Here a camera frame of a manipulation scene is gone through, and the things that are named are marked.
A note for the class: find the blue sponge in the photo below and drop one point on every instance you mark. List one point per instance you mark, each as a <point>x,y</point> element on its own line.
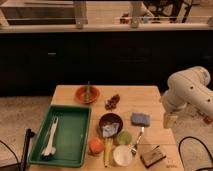
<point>140,119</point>

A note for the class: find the white cup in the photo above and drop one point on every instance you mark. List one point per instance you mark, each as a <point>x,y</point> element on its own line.
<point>122,155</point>

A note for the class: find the green chopstick in bowl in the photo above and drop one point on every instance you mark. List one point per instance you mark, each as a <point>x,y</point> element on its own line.
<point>88,92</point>

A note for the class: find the metal fork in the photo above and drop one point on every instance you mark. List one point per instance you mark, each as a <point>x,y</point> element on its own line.
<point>134,147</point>

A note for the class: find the green lime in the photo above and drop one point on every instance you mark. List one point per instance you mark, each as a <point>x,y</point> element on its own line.
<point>124,138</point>

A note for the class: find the green plastic tray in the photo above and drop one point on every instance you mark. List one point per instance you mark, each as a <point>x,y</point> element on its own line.
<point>70,138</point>

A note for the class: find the yellow banana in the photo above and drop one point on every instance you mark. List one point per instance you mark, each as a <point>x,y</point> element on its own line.
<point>108,142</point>

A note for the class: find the black stand left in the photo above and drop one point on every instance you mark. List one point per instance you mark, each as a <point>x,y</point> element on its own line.
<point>21,165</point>

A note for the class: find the brown wooden block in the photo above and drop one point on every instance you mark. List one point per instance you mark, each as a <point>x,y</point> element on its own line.
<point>152,157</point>

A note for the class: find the white plastic fork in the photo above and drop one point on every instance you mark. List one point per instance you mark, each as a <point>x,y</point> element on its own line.
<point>50,149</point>

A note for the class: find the orange bowl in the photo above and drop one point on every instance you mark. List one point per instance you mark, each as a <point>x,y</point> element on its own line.
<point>80,94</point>

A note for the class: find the brown crumb pile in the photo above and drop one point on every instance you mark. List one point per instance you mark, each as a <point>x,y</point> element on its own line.
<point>112,102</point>

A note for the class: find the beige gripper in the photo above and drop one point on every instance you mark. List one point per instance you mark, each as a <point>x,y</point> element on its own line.
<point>169,120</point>

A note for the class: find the orange fruit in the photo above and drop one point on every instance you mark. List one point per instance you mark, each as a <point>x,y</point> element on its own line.
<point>96,146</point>

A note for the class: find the dark brown bowl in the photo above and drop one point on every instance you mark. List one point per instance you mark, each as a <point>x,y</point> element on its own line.
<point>110,118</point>

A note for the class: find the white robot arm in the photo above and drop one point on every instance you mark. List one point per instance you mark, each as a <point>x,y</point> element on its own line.
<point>187,87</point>

